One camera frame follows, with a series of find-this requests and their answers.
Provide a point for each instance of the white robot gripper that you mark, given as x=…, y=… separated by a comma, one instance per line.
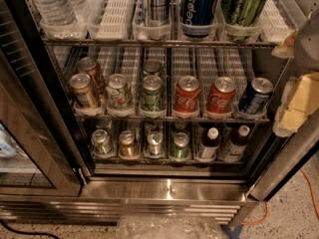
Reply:
x=309, y=47

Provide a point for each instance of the dark drink bottle white cap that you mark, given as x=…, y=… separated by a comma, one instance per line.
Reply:
x=235, y=145

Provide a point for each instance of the blue Pepsi can middle shelf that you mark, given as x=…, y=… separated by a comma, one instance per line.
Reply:
x=255, y=96

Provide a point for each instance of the blue pepsi can shelf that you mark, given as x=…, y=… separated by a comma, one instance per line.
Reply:
x=197, y=17
x=255, y=96

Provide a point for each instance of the green can top shelf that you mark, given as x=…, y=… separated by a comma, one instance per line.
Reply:
x=241, y=17

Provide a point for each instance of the stainless steel fridge door right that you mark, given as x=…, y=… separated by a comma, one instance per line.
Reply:
x=291, y=154

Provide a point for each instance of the stainless steel fridge door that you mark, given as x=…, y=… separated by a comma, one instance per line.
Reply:
x=291, y=154
x=35, y=110

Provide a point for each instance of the blue Pepsi can top shelf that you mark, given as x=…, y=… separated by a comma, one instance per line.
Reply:
x=197, y=17

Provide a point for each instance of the silver slim can bottom shelf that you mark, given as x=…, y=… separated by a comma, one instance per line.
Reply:
x=155, y=144

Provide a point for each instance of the silver plaid can top shelf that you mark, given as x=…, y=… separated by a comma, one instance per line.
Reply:
x=158, y=11

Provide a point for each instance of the gold can bottom shelf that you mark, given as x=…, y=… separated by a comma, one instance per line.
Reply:
x=128, y=146

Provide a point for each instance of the silver green can bottom shelf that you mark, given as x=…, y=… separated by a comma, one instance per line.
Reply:
x=102, y=143

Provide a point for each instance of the clear water bottle top shelf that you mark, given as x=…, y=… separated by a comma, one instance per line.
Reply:
x=56, y=12

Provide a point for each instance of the stainless steel fridge door left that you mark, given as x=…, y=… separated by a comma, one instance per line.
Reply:
x=35, y=110

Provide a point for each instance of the red Coca-Cola can right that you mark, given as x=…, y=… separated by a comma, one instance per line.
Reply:
x=221, y=93

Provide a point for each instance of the red coca-cola can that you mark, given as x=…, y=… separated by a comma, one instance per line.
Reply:
x=186, y=94
x=221, y=93

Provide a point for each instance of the red Coca-Cola can left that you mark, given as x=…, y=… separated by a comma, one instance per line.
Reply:
x=186, y=94

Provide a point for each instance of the green can rear middle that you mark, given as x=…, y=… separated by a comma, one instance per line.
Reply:
x=152, y=68

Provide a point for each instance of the green can front middle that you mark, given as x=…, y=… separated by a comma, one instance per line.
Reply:
x=151, y=95

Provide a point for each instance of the white green can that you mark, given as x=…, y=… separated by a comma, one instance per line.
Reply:
x=119, y=92

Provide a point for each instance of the gold can rear left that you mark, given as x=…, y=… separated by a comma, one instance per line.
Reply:
x=93, y=69

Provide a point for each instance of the gold can front left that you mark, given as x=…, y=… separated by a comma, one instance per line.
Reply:
x=84, y=91

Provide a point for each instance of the clear plastic bag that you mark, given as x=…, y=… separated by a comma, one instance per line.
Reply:
x=168, y=227

